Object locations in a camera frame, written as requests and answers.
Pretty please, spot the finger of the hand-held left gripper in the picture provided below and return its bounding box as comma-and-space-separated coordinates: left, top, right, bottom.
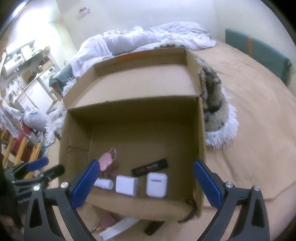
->
5, 156, 50, 179
11, 164, 65, 186

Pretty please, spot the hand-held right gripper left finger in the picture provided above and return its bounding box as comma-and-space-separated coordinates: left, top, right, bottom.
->
24, 159, 101, 241

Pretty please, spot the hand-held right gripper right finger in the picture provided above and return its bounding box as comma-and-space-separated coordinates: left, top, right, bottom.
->
194, 160, 270, 241

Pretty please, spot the small white bottle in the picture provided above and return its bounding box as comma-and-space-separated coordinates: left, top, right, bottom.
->
94, 177, 114, 190

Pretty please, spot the brown fuzzy hair tie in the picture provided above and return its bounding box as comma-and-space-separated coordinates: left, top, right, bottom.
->
102, 162, 121, 180

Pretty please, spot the pink keychain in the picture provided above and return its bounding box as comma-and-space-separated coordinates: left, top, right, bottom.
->
99, 148, 117, 172

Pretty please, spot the white charger plug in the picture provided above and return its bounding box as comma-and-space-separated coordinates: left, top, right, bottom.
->
116, 175, 139, 197

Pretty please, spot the white earbuds case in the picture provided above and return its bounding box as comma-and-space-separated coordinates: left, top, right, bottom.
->
146, 173, 168, 198

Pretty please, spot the black bar with red print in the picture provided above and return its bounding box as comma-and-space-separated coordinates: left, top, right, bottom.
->
131, 158, 168, 178

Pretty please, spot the cardboard box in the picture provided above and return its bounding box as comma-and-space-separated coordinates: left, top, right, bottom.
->
58, 47, 206, 220

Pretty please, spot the yellow wooden rack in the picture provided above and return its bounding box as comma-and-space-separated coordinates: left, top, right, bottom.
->
0, 130, 43, 169

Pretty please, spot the red bag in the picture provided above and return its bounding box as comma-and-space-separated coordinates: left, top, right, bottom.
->
13, 125, 31, 158

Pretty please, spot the pink plastic item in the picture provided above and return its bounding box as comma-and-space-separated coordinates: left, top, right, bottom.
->
99, 214, 117, 231

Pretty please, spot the grey stuffed bag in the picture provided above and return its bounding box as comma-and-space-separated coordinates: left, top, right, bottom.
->
23, 105, 50, 132

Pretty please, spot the hanging white cloth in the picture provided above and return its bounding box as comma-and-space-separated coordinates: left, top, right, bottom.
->
0, 104, 23, 137

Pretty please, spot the white kitchen cabinet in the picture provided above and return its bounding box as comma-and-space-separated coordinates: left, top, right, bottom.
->
15, 81, 55, 112

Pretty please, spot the small black flat item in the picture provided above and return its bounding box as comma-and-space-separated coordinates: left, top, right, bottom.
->
144, 221, 164, 235

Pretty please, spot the leopard print furry coat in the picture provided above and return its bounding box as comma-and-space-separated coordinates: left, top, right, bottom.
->
45, 43, 239, 149

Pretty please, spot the white washing machine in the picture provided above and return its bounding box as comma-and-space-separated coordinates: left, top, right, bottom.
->
38, 66, 57, 93

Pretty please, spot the teal armchair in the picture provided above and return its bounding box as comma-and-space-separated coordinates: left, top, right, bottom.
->
49, 65, 74, 93

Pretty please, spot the white water heater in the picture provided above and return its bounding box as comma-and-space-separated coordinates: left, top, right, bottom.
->
1, 59, 20, 77

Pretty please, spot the teal cushion with orange stripe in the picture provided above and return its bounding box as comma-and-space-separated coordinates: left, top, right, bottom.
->
225, 28, 292, 85

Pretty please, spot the white duvet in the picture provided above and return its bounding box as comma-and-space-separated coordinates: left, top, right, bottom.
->
69, 22, 216, 77

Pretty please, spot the black strap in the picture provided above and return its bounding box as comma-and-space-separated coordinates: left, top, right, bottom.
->
178, 198, 198, 223

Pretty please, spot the red and white wall fixture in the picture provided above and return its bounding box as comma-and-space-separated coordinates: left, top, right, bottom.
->
78, 7, 91, 19

